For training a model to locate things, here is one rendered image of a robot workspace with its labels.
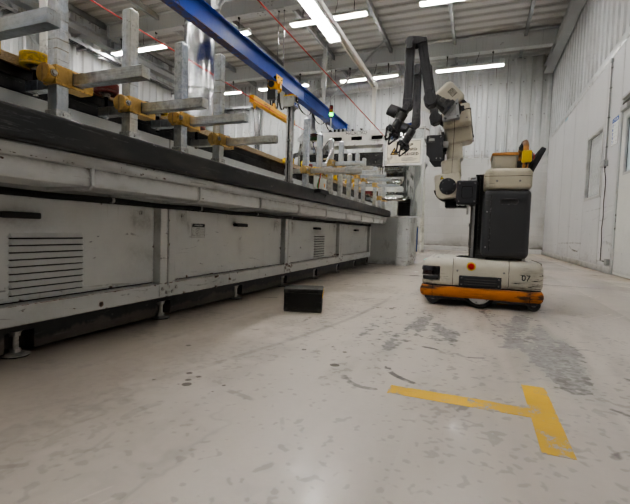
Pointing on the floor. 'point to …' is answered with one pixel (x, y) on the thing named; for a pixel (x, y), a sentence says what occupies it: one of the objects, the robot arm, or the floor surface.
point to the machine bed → (128, 244)
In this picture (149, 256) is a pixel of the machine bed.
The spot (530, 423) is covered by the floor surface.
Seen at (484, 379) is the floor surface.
